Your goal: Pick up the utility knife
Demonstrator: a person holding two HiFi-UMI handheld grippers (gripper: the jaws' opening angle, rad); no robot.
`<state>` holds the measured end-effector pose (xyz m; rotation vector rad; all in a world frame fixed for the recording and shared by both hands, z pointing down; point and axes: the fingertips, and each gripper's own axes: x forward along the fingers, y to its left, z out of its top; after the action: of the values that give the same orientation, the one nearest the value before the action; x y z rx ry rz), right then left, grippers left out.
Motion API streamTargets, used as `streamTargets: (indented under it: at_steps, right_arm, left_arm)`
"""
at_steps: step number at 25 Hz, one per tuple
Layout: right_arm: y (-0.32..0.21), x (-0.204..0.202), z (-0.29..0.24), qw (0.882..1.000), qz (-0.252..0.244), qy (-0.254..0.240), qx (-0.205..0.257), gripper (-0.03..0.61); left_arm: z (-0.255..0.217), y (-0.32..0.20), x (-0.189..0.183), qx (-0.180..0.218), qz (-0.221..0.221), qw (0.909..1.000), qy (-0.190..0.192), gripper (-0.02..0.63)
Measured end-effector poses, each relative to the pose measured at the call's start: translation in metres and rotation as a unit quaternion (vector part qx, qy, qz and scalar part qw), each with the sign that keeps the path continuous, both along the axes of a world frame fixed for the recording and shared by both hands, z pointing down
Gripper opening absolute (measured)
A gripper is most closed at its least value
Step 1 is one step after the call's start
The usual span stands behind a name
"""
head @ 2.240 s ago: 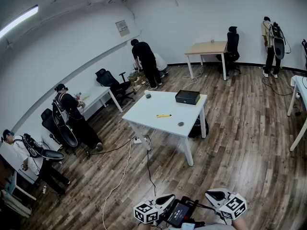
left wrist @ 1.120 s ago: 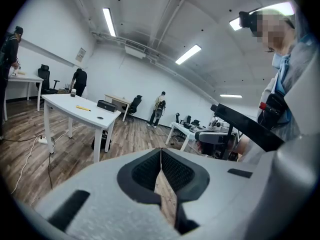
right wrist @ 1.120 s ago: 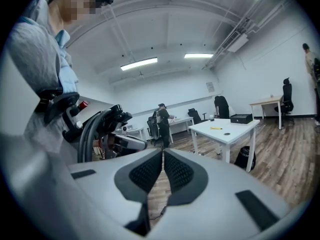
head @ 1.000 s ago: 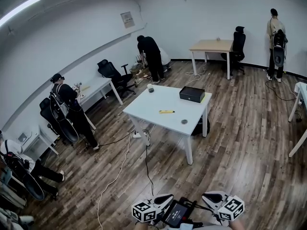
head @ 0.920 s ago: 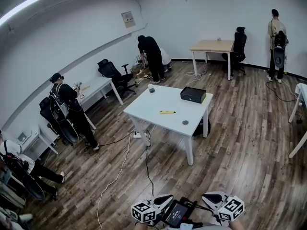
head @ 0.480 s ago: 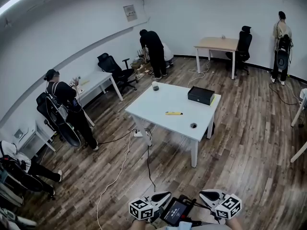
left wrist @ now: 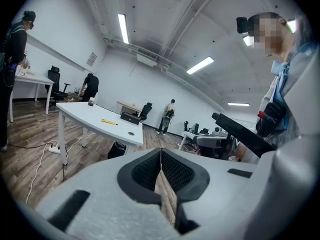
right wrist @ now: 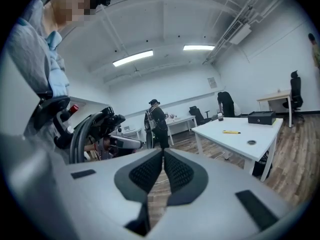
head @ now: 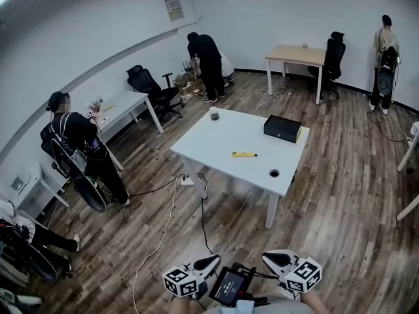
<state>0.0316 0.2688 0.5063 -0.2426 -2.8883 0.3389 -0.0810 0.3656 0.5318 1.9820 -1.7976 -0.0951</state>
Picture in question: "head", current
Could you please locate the black chest-mounted tablet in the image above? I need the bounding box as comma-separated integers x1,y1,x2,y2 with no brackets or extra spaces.
208,266,253,307

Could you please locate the long white floor cable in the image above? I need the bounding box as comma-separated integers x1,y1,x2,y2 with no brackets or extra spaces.
132,171,187,314

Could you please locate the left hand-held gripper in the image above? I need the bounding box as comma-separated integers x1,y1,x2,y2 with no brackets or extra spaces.
162,254,222,299

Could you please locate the black oval seat pad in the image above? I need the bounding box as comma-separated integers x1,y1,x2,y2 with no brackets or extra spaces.
73,174,108,213
376,66,394,95

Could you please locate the person's left forearm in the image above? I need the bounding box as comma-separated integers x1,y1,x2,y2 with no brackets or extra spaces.
171,296,191,314

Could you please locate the person's right forearm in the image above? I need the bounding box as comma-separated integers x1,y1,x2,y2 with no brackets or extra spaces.
300,290,329,314

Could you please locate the long white desk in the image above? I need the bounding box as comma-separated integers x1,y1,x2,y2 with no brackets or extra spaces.
87,90,165,172

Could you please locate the white square table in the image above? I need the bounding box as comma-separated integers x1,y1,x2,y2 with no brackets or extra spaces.
170,107,311,230

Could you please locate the black cable to power strip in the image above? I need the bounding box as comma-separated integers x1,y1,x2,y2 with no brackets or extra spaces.
128,174,185,198

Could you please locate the paper wall poster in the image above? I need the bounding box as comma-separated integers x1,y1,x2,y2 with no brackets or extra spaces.
164,0,184,23

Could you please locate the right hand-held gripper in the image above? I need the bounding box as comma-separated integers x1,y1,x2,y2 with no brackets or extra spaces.
261,249,323,294

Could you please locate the cardboard box of items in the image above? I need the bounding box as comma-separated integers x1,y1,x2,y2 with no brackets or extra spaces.
173,73,206,98

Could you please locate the black rectangular box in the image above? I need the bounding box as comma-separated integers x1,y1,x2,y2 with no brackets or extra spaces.
263,114,302,144

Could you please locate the white coiled floor cable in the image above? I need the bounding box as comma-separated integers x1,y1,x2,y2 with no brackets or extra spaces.
253,75,286,118

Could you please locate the white desk leg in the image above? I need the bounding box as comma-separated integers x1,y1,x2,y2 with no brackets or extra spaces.
395,194,419,222
396,121,419,173

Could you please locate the small white desk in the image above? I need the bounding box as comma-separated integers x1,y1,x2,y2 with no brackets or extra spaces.
15,164,71,216

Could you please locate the light wooden desk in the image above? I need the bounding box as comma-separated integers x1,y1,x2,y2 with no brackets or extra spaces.
264,44,327,106

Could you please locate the thin black floor cable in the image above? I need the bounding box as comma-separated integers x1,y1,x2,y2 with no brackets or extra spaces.
365,109,414,144

